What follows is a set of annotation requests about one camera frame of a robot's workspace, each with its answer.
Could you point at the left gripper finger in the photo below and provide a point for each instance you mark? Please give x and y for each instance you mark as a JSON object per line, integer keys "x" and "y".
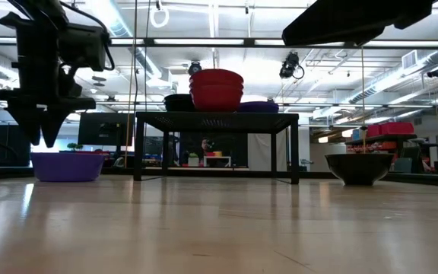
{"x": 29, "y": 122}
{"x": 53, "y": 123}

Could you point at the blue plastic bowl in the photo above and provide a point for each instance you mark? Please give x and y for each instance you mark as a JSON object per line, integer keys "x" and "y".
{"x": 259, "y": 103}
{"x": 67, "y": 167}
{"x": 259, "y": 109}

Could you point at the dark-rimmed floral bowl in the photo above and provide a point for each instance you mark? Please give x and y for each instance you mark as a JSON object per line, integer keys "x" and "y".
{"x": 177, "y": 96}
{"x": 359, "y": 169}
{"x": 177, "y": 106}

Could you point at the red floral bowl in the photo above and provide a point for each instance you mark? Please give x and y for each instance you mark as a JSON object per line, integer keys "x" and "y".
{"x": 216, "y": 88}
{"x": 216, "y": 102}
{"x": 216, "y": 76}

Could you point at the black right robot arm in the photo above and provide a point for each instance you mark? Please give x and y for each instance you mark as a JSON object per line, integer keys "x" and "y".
{"x": 356, "y": 19}

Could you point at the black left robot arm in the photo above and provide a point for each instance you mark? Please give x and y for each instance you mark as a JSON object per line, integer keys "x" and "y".
{"x": 36, "y": 7}

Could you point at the small green bonsai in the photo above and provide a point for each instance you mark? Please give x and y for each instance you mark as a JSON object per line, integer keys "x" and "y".
{"x": 75, "y": 145}

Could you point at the dark partition panel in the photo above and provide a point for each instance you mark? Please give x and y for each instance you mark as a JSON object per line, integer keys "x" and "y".
{"x": 2, "y": 152}

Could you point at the black background monitor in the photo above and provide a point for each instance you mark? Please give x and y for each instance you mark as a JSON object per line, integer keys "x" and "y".
{"x": 101, "y": 129}

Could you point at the green white container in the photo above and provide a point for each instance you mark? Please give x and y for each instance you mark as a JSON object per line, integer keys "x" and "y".
{"x": 193, "y": 161}

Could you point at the person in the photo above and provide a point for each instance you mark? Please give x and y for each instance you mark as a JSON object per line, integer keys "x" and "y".
{"x": 205, "y": 145}

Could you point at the small red box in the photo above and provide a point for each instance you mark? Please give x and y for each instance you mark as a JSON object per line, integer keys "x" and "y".
{"x": 212, "y": 153}

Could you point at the black perforated metal rack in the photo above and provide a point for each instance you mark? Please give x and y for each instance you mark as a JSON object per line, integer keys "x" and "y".
{"x": 219, "y": 122}

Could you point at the small white table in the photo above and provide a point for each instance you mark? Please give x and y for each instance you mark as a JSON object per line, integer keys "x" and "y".
{"x": 217, "y": 157}

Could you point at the white panel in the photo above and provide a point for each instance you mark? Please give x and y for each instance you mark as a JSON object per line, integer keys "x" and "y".
{"x": 259, "y": 152}

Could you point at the blue bin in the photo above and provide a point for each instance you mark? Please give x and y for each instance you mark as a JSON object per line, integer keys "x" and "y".
{"x": 356, "y": 134}

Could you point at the small red bin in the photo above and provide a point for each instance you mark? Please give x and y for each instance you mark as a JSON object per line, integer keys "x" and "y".
{"x": 373, "y": 131}

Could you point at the black storage shelf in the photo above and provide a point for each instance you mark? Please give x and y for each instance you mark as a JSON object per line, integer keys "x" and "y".
{"x": 386, "y": 137}

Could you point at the orange bin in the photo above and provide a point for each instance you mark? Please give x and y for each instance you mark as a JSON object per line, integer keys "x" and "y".
{"x": 388, "y": 145}

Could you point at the large red bin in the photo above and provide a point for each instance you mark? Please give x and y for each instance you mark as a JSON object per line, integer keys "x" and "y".
{"x": 397, "y": 128}

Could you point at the black ceiling fixture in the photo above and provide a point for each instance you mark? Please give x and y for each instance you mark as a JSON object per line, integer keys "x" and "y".
{"x": 435, "y": 72}

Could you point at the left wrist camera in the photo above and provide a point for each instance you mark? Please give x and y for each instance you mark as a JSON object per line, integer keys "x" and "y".
{"x": 84, "y": 47}

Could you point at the small black round camera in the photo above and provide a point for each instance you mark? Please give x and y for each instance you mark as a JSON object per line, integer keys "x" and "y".
{"x": 195, "y": 68}

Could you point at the black aluminium table frame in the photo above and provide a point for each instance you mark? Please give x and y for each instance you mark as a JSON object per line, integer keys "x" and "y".
{"x": 211, "y": 174}

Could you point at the black overhead frame beam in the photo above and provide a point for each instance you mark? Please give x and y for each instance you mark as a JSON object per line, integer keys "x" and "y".
{"x": 248, "y": 42}

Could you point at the black overhead camera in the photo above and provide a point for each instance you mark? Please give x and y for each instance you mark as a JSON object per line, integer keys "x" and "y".
{"x": 289, "y": 64}

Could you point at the silver ceiling duct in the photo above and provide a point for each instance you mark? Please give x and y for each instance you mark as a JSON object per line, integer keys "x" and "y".
{"x": 394, "y": 80}

